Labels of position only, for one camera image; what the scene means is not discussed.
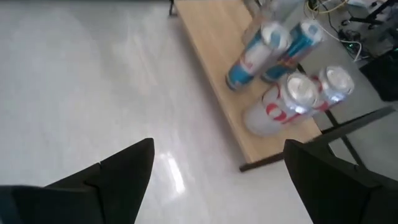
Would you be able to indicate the silver Diet Coke can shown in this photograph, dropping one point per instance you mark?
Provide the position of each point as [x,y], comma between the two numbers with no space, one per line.
[273,115]
[337,82]

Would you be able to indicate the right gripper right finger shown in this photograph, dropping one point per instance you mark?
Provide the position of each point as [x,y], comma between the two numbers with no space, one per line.
[329,186]

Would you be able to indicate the blue silver Red Bull can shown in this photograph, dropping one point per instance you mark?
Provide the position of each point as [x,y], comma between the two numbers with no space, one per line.
[252,62]
[303,42]

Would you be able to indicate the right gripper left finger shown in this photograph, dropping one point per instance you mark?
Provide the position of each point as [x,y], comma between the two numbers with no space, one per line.
[124,180]

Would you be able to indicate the wooden shelf with black frame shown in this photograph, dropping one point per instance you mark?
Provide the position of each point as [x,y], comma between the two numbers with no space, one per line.
[211,46]

